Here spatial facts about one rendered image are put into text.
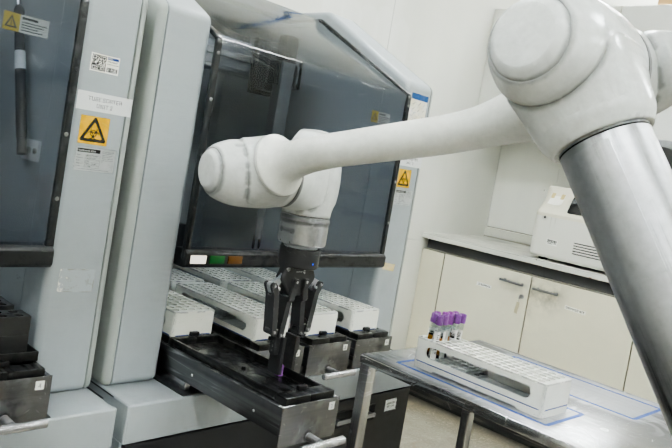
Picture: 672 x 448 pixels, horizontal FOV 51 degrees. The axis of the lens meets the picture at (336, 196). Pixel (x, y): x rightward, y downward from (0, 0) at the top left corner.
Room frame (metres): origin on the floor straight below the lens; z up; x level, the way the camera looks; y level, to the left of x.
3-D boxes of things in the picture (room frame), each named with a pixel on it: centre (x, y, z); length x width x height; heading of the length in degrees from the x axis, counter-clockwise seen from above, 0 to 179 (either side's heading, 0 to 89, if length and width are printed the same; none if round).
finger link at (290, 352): (1.29, 0.04, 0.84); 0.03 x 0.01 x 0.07; 47
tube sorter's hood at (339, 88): (1.71, 0.24, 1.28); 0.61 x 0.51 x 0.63; 137
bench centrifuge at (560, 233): (3.44, -1.38, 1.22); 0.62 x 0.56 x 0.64; 135
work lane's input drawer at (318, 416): (1.37, 0.22, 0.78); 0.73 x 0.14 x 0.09; 47
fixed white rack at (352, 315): (1.78, -0.01, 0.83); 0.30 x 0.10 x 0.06; 47
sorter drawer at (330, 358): (1.76, 0.19, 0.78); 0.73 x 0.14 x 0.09; 47
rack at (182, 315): (1.49, 0.35, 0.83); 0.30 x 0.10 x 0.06; 47
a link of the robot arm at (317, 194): (1.27, 0.06, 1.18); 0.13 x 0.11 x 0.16; 139
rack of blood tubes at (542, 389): (1.36, -0.35, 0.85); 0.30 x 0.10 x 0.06; 45
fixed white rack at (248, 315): (1.56, 0.19, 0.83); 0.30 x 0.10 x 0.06; 47
